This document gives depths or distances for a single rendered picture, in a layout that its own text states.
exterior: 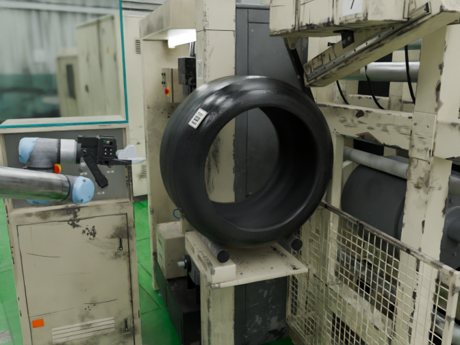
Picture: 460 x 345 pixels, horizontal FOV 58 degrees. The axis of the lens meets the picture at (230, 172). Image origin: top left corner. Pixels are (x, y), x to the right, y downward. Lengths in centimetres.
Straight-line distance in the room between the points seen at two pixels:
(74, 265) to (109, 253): 16
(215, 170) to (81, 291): 92
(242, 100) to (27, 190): 66
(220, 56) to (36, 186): 88
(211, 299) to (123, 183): 68
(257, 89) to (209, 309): 105
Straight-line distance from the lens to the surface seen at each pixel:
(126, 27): 477
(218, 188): 175
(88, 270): 216
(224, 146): 172
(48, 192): 117
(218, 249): 144
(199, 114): 129
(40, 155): 133
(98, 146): 132
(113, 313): 228
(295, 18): 156
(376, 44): 141
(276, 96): 136
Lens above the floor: 152
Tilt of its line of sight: 14 degrees down
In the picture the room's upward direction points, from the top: straight up
